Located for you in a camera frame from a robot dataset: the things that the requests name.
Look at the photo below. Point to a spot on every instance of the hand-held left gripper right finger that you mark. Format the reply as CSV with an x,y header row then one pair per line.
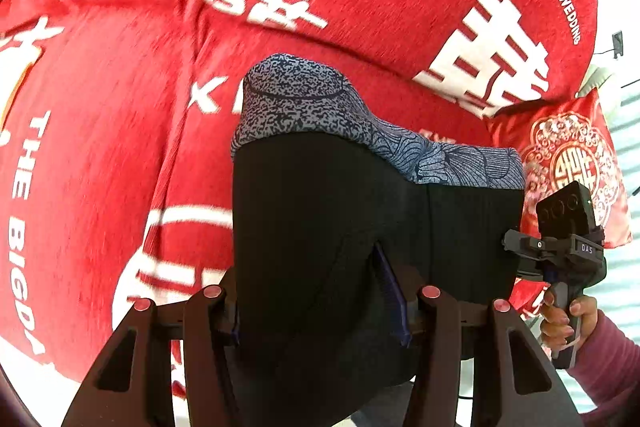
x,y
397,312

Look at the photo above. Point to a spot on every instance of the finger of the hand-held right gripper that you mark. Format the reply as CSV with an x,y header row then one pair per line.
x,y
530,268
515,240

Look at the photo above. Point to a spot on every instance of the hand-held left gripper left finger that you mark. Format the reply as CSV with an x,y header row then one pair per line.
x,y
220,317

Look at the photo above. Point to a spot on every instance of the black pants grey patterned waistband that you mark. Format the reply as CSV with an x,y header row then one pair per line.
x,y
325,207

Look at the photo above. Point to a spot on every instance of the person's right forearm pink sleeve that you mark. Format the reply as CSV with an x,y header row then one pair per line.
x,y
610,357

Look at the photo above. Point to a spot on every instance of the person's right hand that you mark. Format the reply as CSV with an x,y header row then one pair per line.
x,y
552,326

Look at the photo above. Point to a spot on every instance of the red satin printed pillow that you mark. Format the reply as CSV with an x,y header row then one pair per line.
x,y
565,142

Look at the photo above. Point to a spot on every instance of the pale green cloth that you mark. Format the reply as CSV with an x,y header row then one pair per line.
x,y
597,79

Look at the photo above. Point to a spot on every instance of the red printed blanket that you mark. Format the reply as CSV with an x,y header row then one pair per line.
x,y
125,157

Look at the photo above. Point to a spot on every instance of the wall socket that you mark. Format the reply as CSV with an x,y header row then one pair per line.
x,y
618,43

